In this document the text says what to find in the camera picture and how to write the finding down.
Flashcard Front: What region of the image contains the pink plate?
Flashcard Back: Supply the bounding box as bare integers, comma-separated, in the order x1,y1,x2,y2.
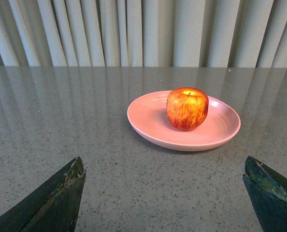
127,90,241,151

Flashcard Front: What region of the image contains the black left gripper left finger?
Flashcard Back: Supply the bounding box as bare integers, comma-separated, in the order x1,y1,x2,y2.
0,157,86,232

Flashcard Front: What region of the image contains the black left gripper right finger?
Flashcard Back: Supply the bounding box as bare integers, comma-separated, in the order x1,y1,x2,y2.
243,156,287,232

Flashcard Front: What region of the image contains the white pleated curtain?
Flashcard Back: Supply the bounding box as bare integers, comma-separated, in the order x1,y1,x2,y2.
0,0,287,68

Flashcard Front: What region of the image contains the red yellow apple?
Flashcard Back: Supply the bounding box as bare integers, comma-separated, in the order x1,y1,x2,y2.
166,87,209,131

